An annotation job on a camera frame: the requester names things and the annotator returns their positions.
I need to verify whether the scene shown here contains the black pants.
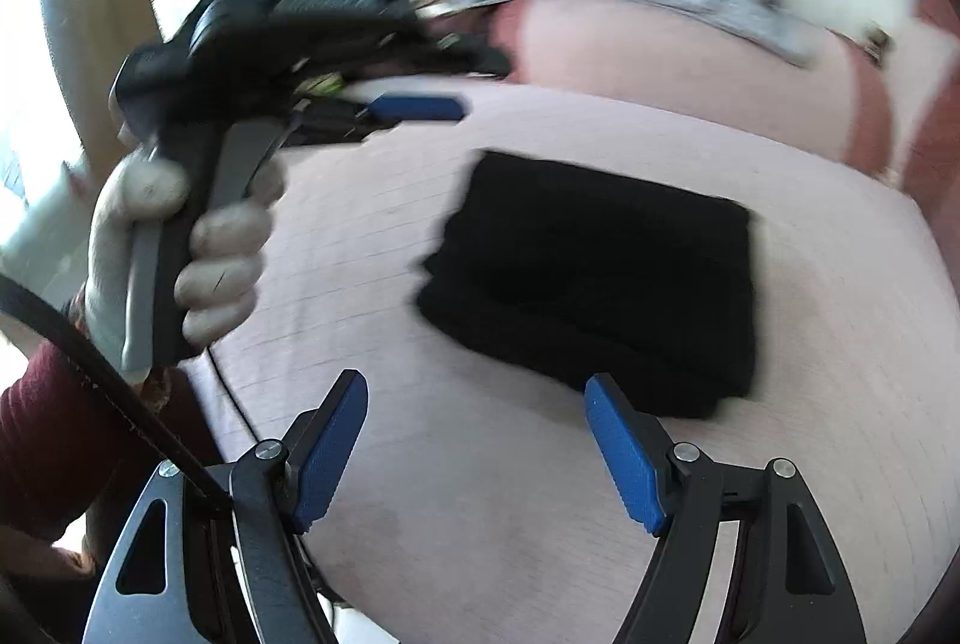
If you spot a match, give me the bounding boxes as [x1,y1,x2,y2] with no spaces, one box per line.
[415,150,758,418]

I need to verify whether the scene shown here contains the pink and white bolster pillow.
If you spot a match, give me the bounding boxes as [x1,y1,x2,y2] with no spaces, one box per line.
[490,0,893,174]

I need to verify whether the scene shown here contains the black cable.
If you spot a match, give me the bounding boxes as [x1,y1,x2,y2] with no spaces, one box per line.
[0,273,235,511]

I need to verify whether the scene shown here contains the dark bead accessory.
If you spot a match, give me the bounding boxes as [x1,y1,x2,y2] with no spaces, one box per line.
[862,26,895,68]

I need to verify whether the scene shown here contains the white gloved left hand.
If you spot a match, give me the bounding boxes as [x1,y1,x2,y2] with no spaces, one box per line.
[83,151,288,370]

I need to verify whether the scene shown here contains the reddish brown headboard cushion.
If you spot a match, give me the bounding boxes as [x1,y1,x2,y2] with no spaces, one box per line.
[892,0,960,218]

